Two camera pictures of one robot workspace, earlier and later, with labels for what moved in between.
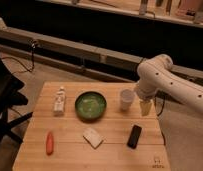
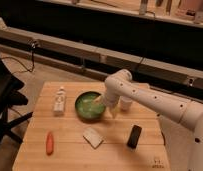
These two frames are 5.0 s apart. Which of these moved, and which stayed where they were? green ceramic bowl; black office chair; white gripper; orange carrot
Moved: white gripper
Stayed: orange carrot; green ceramic bowl; black office chair
